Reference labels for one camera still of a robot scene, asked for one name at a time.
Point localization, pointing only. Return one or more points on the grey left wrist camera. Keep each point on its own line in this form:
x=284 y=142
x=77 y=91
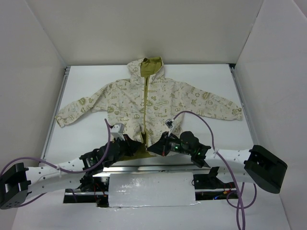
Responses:
x=117 y=131

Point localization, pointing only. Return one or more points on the white foam board cover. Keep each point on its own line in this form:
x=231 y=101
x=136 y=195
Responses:
x=151 y=190

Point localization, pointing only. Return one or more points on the cream green printed hooded jacket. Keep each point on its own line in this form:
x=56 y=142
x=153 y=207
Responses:
x=145 y=100

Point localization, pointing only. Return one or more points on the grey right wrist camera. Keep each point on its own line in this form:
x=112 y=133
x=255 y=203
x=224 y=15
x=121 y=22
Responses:
x=169 y=124

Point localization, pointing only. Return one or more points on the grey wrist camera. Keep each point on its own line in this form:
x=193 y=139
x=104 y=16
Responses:
x=169 y=124
x=117 y=131

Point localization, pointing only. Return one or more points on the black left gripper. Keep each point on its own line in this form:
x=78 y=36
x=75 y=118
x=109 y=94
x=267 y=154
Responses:
x=126 y=144

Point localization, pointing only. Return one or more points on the aluminium right frame rail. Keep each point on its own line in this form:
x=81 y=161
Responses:
x=246 y=94

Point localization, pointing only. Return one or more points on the aluminium left frame rail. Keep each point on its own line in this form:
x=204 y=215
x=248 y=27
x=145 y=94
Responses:
x=55 y=112

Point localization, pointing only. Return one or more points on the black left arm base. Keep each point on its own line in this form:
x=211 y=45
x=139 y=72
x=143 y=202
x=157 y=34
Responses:
x=96 y=188

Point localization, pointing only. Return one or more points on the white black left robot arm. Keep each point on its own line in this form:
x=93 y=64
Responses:
x=19 y=183

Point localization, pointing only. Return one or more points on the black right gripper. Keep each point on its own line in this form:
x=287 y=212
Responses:
x=164 y=143

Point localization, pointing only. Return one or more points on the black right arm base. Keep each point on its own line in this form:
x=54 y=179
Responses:
x=210 y=181

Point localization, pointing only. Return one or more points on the aluminium frame rail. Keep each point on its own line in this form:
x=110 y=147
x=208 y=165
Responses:
x=55 y=112
x=246 y=94

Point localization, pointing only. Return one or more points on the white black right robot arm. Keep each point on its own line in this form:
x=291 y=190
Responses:
x=257 y=165

